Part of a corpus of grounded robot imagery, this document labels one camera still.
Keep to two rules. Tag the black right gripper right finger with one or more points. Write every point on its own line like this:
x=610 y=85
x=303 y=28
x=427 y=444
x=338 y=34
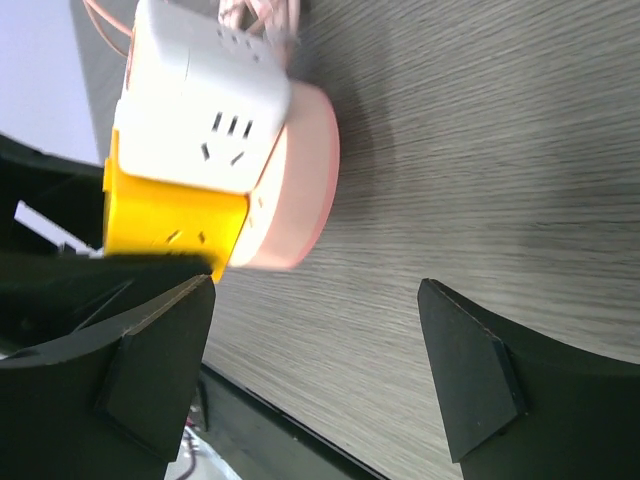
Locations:
x=517 y=404

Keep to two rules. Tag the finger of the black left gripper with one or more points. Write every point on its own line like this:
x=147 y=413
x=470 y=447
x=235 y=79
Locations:
x=49 y=291

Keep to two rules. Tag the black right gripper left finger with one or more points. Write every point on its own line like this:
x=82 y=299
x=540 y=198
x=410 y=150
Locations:
x=109 y=401

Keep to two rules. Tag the yellow cube plug adapter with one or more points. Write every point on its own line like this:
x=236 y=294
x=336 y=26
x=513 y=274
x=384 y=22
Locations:
x=143 y=216

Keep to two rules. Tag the white cube plug adapter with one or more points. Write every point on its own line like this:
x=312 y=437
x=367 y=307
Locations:
x=202 y=104

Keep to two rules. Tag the round pink power socket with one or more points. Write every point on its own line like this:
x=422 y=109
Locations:
x=290 y=205

